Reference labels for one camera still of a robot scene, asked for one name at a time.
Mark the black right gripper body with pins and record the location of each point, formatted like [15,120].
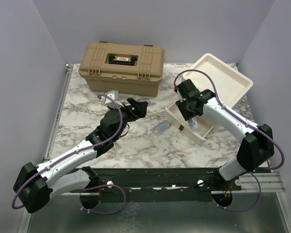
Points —
[185,109]

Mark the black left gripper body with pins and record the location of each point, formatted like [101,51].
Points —
[127,116]

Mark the white bottom pull-out drawer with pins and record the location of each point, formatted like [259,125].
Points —
[174,116]

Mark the clear blue small container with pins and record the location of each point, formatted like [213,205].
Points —
[161,127]

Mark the white drawer organizer box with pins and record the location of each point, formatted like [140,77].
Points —
[231,85]

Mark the white cosmetic tube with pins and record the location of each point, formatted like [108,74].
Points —
[193,124]

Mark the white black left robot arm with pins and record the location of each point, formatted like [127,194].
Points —
[36,185]

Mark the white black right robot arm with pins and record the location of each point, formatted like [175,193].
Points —
[256,147]

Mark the tan plastic tool case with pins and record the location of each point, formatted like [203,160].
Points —
[142,79]

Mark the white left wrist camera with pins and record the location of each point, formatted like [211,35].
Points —
[114,95]

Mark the black case carry handle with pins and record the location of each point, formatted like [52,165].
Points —
[121,60]

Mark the aluminium table edge rail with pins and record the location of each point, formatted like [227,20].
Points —
[52,137]

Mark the black front mounting rail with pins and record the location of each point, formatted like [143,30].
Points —
[154,185]

